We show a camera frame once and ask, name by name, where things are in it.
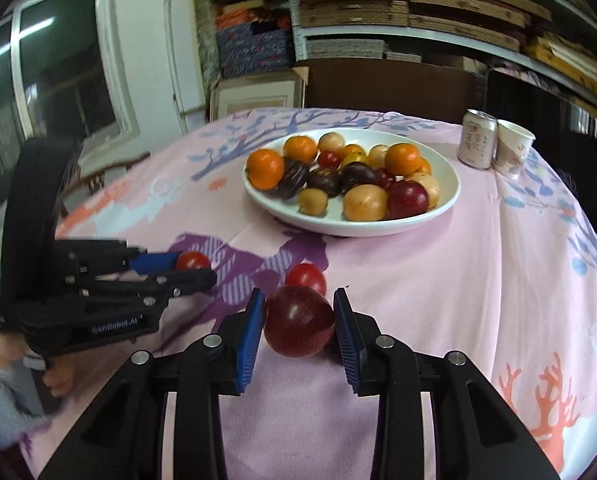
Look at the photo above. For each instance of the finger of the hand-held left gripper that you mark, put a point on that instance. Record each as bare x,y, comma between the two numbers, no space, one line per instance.
153,261
178,282

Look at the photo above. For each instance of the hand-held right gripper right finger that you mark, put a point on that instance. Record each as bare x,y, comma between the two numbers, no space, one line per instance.
348,345

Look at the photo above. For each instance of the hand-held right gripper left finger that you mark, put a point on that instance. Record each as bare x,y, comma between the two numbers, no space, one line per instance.
251,345

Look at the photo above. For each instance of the red cherry tomato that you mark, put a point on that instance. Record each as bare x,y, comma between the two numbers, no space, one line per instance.
330,159
306,279
193,261

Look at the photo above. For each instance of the large red plum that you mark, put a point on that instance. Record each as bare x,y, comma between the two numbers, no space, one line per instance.
407,199
298,327

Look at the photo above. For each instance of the pale yellow round fruit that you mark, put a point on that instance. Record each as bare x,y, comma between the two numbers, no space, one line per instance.
365,203
331,141
428,187
377,155

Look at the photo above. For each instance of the orange tangerine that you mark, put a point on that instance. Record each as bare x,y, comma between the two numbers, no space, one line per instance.
266,169
402,158
300,149

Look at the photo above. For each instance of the white plate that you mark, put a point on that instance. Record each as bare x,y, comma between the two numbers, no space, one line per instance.
428,220

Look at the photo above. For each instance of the small greenish yellow fruit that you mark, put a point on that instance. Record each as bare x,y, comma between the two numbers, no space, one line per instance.
312,201

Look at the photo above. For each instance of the dark purple plum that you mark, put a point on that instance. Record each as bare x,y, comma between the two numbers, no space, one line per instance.
383,177

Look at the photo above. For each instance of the orange-yellow tomato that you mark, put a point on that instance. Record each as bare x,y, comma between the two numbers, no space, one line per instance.
353,149
425,166
353,161

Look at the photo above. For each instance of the person's left forearm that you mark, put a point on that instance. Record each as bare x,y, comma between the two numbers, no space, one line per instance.
3,400

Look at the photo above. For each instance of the person's left hand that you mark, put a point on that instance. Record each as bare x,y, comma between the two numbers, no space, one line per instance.
58,375

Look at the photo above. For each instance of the wooden chair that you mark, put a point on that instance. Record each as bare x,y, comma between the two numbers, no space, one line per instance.
98,175

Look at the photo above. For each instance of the pink deer print tablecloth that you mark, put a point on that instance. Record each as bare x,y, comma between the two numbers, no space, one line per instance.
478,285

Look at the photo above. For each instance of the wooden framed panel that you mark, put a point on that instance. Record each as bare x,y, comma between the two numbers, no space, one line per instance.
253,97

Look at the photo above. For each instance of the white leaning strip board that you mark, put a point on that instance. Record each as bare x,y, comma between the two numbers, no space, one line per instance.
173,60

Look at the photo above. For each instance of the speckled stone slab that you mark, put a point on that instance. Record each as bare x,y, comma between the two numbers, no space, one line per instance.
206,45

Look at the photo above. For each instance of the stack of blue patterned boxes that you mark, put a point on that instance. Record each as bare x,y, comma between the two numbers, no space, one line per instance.
253,52

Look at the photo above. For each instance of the pink drink can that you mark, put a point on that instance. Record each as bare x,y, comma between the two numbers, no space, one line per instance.
477,140

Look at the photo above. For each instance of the orange patterned box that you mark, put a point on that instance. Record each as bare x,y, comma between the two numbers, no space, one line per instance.
233,20

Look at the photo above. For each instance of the white paper cup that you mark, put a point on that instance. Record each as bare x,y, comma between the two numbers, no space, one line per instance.
513,150

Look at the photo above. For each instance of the dark brown wooden board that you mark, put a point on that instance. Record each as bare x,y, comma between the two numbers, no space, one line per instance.
378,90

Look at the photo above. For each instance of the white metal shelf rack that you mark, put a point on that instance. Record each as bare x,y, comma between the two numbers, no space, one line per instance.
289,20

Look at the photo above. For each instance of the stack of woven flat boxes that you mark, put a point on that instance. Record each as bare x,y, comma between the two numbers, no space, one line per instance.
353,15

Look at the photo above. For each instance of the pink folded cloth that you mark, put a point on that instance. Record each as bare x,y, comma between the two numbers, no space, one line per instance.
518,74

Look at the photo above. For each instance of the window with white frame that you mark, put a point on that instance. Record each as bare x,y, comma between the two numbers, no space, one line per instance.
53,60

